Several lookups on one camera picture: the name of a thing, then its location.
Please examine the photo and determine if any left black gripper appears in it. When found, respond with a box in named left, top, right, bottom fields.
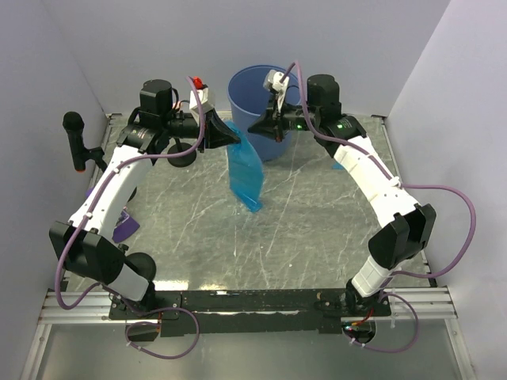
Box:
left=162, top=108, right=241, bottom=154

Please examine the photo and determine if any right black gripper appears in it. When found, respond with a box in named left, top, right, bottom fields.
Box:
left=248, top=93, right=321, bottom=143

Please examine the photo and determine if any blue plastic trash bin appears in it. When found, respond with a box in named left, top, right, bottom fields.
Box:
left=227, top=65, right=292, bottom=162

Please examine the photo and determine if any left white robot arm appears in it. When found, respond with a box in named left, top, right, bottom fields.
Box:
left=49, top=77, right=241, bottom=318

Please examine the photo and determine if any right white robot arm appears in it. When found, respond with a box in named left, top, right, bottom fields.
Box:
left=248, top=70, right=436, bottom=316

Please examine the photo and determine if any beige microphone on stand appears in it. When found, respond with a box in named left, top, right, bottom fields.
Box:
left=166, top=138, right=198, bottom=168

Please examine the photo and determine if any purple clear box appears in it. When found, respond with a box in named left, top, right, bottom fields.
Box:
left=85, top=185, right=142, bottom=243

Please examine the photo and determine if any black microphone on stand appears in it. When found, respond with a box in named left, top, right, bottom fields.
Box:
left=63, top=112, right=107, bottom=172

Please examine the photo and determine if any purple microphone on stand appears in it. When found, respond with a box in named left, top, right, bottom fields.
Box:
left=115, top=246, right=157, bottom=287

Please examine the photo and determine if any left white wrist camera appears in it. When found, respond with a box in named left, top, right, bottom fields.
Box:
left=189, top=77, right=215, bottom=124

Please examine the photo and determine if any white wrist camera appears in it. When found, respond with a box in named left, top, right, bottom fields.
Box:
left=189, top=77, right=215, bottom=124
left=263, top=69, right=289, bottom=112

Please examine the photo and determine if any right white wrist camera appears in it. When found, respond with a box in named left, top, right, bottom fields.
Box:
left=263, top=69, right=289, bottom=112

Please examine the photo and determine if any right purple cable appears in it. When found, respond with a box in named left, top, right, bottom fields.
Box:
left=279, top=59, right=478, bottom=354

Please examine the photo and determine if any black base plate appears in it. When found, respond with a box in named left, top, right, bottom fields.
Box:
left=109, top=288, right=391, bottom=337

